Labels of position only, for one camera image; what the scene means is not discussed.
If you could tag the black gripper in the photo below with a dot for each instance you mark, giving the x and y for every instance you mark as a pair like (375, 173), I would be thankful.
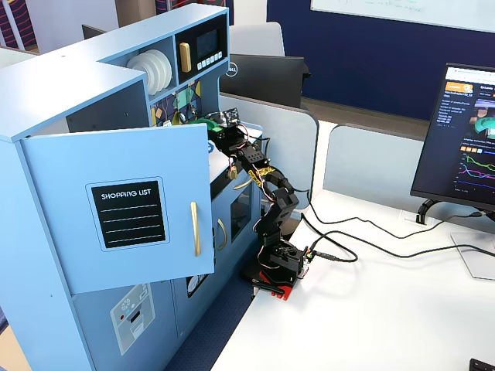
(217, 132)

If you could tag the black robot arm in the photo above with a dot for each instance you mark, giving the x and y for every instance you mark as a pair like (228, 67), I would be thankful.
(284, 201)

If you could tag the red arm base clamp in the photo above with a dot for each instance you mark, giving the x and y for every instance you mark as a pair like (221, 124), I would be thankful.
(284, 293)

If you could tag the steel slotted spatula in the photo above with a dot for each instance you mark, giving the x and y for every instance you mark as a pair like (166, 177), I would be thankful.
(192, 111)

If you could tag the gold oven knob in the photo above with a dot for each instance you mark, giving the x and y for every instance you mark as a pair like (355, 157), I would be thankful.
(233, 173)

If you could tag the steel skimmer spoon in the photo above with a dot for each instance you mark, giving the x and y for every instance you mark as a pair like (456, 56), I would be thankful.
(180, 118)

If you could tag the grey desk divider panel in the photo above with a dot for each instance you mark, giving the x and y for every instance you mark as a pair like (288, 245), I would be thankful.
(367, 162)
(290, 147)

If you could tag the black Dell monitor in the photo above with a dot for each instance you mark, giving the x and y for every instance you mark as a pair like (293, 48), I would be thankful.
(263, 77)

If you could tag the white plate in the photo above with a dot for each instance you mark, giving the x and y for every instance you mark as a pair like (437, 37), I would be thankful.
(161, 58)
(137, 63)
(153, 58)
(169, 69)

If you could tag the blue shopping list cabinet door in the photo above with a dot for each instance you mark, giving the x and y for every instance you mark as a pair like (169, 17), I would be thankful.
(127, 162)

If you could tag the black toy microwave door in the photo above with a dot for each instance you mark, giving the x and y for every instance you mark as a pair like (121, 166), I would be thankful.
(207, 42)

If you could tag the motor controller board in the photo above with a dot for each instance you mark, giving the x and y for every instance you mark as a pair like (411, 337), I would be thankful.
(308, 259)

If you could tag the blue toy kitchen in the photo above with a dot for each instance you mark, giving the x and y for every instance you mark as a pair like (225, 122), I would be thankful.
(58, 77)

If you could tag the whiteboard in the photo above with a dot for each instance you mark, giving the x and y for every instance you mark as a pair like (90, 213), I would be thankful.
(386, 9)

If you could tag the monitor with lit screen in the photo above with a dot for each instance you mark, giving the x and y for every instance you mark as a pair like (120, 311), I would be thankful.
(456, 116)

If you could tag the silver monitor stand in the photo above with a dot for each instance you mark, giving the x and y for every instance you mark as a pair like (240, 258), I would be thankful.
(475, 255)

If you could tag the black keyboard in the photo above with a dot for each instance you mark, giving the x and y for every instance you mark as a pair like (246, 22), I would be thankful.
(483, 365)

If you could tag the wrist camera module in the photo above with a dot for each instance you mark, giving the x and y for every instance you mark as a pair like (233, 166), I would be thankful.
(230, 117)

